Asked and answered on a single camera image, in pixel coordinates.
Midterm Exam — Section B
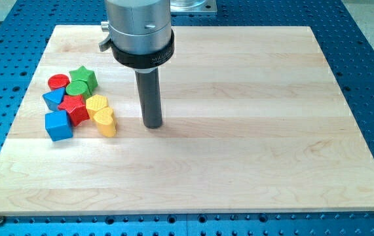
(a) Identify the yellow heart block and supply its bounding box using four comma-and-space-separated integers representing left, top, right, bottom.
94, 107, 117, 138

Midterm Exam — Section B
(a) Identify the red cylinder block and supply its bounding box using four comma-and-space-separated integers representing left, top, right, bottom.
47, 74, 70, 90

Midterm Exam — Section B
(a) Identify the red star block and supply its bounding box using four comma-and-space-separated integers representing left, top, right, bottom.
58, 95, 90, 127

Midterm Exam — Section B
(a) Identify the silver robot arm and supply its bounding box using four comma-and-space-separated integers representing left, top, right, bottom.
99, 0, 175, 128

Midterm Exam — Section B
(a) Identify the wooden board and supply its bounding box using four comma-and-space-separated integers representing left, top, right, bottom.
0, 26, 374, 216

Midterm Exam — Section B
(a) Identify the blue cube block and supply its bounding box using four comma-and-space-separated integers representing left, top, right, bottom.
45, 110, 73, 142

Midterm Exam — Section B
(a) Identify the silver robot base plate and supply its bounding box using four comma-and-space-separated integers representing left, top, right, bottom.
170, 0, 217, 16

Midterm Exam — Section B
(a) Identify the black tool mounting collar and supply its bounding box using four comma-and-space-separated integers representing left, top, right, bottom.
111, 30, 175, 69

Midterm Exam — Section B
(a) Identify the blue triangle block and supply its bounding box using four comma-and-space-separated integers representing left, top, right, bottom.
43, 88, 65, 111

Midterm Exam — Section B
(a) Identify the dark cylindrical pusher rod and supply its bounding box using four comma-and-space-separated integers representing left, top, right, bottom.
135, 68, 162, 128

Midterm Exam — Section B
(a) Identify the yellow hexagon block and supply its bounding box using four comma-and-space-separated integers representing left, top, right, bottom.
85, 94, 108, 120

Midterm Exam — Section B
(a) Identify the green star block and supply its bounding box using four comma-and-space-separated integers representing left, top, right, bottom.
69, 66, 98, 94

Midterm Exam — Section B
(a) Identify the green cylinder block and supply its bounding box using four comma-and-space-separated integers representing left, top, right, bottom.
65, 81, 92, 99

